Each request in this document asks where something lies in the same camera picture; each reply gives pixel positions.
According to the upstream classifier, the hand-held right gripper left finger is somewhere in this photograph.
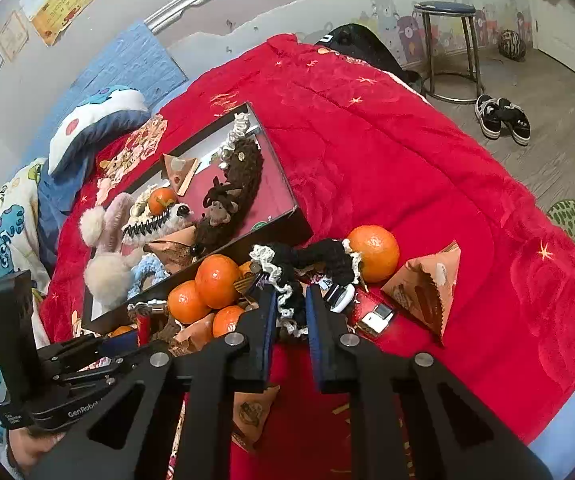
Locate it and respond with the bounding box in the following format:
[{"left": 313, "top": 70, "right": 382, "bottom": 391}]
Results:
[{"left": 27, "top": 285, "right": 280, "bottom": 480}]

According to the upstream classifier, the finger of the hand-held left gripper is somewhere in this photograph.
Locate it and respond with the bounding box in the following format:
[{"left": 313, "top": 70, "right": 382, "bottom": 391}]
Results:
[
  {"left": 57, "top": 355, "right": 150, "bottom": 378},
  {"left": 37, "top": 334, "right": 140, "bottom": 361}
]

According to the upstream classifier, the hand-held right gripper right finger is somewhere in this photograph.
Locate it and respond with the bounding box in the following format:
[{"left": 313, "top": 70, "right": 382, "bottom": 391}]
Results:
[{"left": 305, "top": 285, "right": 553, "bottom": 480}]

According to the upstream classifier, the black scrunchie with white trim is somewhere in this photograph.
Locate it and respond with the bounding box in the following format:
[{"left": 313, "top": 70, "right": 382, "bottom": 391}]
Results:
[{"left": 250, "top": 237, "right": 363, "bottom": 338}]

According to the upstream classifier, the black mirrored tray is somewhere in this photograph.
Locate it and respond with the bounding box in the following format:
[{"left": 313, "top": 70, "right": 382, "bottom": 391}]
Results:
[{"left": 83, "top": 101, "right": 314, "bottom": 336}]

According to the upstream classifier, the cream crochet scrunchie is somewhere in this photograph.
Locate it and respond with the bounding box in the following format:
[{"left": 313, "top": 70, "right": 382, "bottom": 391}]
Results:
[{"left": 130, "top": 185, "right": 178, "bottom": 231}]

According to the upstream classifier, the grey white crochet scrunchie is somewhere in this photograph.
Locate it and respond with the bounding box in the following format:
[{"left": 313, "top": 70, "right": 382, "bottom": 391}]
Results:
[{"left": 217, "top": 112, "right": 253, "bottom": 171}]

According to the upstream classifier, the person's left hand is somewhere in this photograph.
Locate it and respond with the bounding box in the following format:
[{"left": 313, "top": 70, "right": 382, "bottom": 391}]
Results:
[{"left": 7, "top": 427, "right": 68, "bottom": 478}]

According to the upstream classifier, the red firecracker ornament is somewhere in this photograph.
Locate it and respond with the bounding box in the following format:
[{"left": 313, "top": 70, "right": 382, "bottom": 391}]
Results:
[{"left": 134, "top": 310, "right": 153, "bottom": 346}]

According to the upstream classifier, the small gold box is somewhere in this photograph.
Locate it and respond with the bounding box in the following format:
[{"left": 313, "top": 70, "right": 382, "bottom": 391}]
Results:
[{"left": 357, "top": 302, "right": 397, "bottom": 337}]

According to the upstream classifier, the beige plush rabbit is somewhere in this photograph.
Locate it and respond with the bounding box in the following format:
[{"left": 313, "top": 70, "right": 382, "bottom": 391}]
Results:
[{"left": 78, "top": 191, "right": 143, "bottom": 311}]

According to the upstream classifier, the blue crochet scrunchie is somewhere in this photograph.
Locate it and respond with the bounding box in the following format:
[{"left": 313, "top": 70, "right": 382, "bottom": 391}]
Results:
[{"left": 127, "top": 252, "right": 173, "bottom": 293}]

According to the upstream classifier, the brown knitted monkey toy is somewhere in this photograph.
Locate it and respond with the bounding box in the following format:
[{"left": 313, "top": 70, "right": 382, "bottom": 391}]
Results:
[{"left": 194, "top": 135, "right": 265, "bottom": 256}]

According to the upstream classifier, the red printed blanket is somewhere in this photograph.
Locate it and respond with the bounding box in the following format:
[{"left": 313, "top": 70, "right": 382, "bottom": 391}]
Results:
[{"left": 37, "top": 32, "right": 575, "bottom": 480}]

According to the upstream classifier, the monster print pillow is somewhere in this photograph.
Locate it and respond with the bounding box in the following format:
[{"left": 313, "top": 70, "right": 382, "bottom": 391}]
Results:
[{"left": 47, "top": 85, "right": 152, "bottom": 176}]

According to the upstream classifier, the black white shoe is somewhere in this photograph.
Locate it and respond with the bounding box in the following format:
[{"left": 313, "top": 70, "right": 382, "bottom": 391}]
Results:
[
  {"left": 497, "top": 98, "right": 532, "bottom": 147},
  {"left": 475, "top": 94, "right": 505, "bottom": 139}
]

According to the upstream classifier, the black backpack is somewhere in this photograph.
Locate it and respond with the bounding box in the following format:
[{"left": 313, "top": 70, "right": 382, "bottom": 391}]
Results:
[{"left": 312, "top": 23, "right": 421, "bottom": 93}]

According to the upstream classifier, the brown ball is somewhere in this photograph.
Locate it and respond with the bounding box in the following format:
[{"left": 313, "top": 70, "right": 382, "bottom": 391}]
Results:
[{"left": 498, "top": 30, "right": 527, "bottom": 61}]

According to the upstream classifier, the metal stool with blue seat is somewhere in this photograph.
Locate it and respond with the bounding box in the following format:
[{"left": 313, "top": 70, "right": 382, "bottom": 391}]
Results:
[{"left": 413, "top": 1, "right": 485, "bottom": 105}]

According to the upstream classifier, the blue foam wall panel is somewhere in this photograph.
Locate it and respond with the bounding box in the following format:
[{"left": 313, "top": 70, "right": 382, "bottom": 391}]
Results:
[{"left": 64, "top": 20, "right": 188, "bottom": 121}]

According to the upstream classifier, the beige wall certificate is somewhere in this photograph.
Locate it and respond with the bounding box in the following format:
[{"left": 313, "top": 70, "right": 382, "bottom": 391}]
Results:
[{"left": 0, "top": 10, "right": 30, "bottom": 61}]

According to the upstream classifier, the orange wall certificate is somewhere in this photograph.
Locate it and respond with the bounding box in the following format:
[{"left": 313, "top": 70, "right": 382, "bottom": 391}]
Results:
[{"left": 32, "top": 0, "right": 103, "bottom": 47}]

